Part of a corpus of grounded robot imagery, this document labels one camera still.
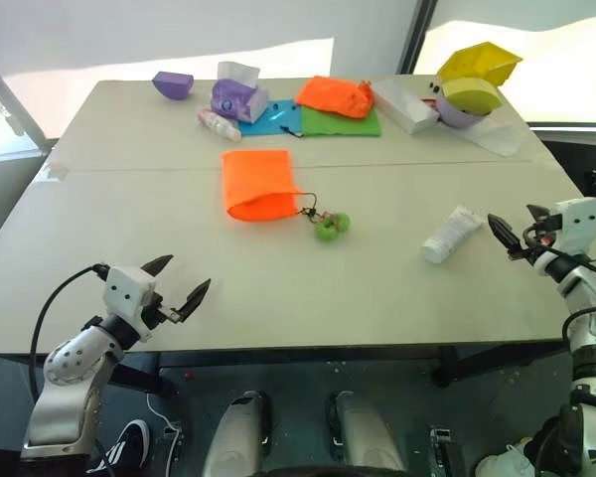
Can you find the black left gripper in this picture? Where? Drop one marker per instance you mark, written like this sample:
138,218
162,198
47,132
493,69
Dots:
155,310

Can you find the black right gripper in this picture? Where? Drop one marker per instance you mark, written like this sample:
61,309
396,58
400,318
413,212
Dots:
539,237

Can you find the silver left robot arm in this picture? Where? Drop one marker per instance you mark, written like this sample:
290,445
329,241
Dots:
64,365

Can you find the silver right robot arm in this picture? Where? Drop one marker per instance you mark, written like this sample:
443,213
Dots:
588,285

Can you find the white cream tube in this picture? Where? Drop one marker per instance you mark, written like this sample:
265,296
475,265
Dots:
449,236

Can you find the lilac bowl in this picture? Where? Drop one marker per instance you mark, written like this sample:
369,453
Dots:
454,116

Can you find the small pink white bottle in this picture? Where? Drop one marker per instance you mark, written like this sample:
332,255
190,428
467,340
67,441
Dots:
218,124

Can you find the green toy grape bunch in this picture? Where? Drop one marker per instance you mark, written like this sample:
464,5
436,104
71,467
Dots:
330,227

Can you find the yellow plastic bin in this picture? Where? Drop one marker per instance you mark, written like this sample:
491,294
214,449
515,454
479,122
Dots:
482,62

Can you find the long white box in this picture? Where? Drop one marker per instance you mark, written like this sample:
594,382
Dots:
402,107

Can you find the silver robot leg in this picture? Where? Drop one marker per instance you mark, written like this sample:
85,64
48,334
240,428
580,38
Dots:
236,437
362,434

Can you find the black and white sneaker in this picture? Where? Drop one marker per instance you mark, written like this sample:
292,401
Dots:
124,447

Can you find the purple tissue pack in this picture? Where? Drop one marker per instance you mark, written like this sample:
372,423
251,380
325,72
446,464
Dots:
236,97

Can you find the small purple bowl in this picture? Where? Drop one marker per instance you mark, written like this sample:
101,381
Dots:
174,85

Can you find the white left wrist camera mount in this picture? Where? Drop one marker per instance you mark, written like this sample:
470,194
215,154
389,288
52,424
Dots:
124,288

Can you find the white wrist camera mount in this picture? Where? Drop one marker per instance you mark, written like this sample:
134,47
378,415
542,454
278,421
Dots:
124,288
578,221

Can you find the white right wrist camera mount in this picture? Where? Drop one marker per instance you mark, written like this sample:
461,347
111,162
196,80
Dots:
578,221

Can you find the black table frame brace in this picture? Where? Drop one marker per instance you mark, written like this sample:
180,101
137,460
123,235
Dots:
477,360
139,375

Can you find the metal foot bracket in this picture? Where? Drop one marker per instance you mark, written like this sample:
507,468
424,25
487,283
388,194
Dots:
171,449
441,449

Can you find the dark window post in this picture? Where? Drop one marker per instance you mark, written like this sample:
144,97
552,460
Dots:
417,35

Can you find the grey window frame post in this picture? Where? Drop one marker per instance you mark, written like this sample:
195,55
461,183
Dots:
10,94

